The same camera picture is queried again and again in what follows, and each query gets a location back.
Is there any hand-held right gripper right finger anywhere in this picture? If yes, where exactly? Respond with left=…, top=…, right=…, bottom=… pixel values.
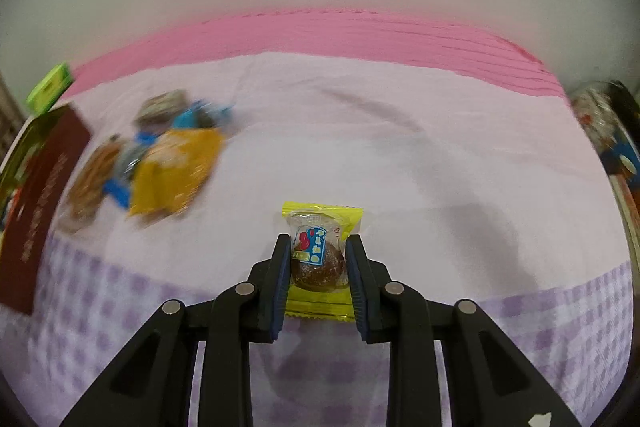
left=345, top=234, right=583, bottom=427

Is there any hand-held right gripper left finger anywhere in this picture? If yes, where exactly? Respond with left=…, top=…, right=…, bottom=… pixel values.
left=60, top=233, right=292, bottom=427

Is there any yellow candy packet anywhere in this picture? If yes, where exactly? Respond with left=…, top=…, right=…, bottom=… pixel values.
left=281, top=202, right=364, bottom=323

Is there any yellow snack packet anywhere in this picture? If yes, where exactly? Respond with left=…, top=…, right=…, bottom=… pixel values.
left=127, top=127, right=226, bottom=220

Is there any clear candy with blue ends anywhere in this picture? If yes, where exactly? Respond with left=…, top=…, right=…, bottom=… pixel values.
left=102, top=134, right=161, bottom=210

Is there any brown nut candy bar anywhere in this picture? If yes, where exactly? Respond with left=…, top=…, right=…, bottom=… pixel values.
left=134, top=89, right=188, bottom=130

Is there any twisted fried dough packet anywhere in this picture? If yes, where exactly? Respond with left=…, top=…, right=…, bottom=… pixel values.
left=60, top=134, right=126, bottom=233

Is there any maroon tin box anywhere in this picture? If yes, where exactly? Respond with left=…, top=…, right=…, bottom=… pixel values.
left=0, top=103, right=92, bottom=317

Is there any brown box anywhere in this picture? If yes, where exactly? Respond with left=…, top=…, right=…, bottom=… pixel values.
left=607, top=174, right=640, bottom=230

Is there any floral bag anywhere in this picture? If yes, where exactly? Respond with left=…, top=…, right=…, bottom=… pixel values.
left=570, top=87, right=626, bottom=148

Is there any blue printed box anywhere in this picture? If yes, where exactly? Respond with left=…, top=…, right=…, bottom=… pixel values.
left=600, top=127, right=640, bottom=188

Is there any green tissue pack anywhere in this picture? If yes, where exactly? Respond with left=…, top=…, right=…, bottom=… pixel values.
left=26, top=63, right=75, bottom=115

